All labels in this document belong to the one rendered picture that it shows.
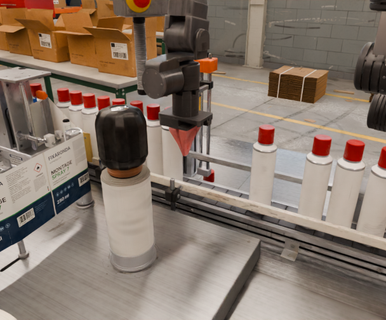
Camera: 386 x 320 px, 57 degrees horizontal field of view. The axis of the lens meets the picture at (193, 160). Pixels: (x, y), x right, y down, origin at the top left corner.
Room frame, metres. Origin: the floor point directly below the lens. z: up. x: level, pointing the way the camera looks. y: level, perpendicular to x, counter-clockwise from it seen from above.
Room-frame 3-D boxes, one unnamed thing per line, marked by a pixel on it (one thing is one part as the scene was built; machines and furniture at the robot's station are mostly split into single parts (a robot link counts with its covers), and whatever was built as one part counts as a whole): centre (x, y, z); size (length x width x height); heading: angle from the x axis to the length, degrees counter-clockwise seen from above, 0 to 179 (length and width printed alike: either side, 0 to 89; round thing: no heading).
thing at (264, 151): (0.70, -0.16, 0.98); 0.05 x 0.05 x 0.20
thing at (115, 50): (2.65, 0.47, 0.97); 0.51 x 0.39 x 0.37; 147
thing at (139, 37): (0.99, 0.14, 1.18); 0.04 x 0.04 x 0.21
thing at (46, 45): (3.15, 1.17, 0.97); 0.45 x 0.38 x 0.37; 145
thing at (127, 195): (0.54, 0.12, 1.03); 0.09 x 0.09 x 0.30
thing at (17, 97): (0.94, 0.46, 1.01); 0.14 x 0.13 x 0.26; 61
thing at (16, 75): (0.94, 0.46, 1.14); 0.14 x 0.11 x 0.01; 61
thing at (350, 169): (0.62, -0.31, 0.98); 0.05 x 0.05 x 0.20
